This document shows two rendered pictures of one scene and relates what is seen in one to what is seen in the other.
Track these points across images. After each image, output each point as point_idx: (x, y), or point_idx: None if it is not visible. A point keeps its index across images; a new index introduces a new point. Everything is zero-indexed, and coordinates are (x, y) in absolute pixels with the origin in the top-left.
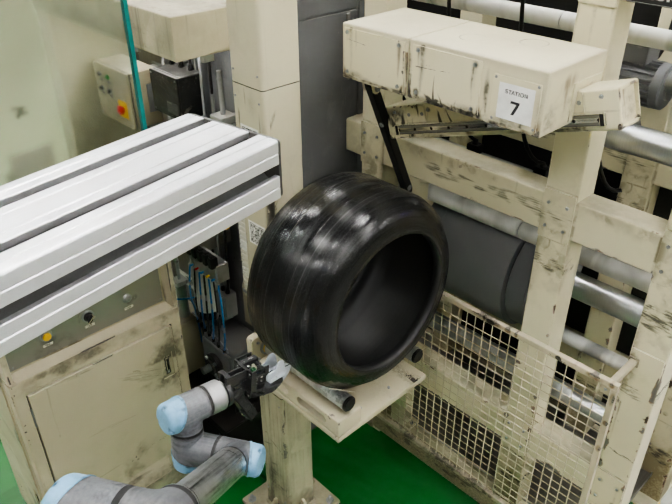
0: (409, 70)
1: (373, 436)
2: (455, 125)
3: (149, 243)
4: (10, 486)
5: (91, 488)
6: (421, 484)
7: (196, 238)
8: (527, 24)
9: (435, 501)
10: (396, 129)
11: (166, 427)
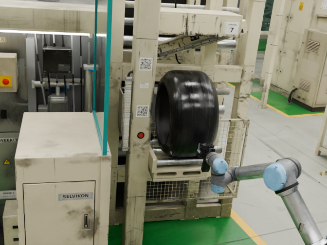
0: (187, 25)
1: (119, 227)
2: (188, 46)
3: None
4: None
5: (282, 162)
6: (156, 228)
7: None
8: (129, 16)
9: (168, 228)
10: (158, 55)
11: (224, 169)
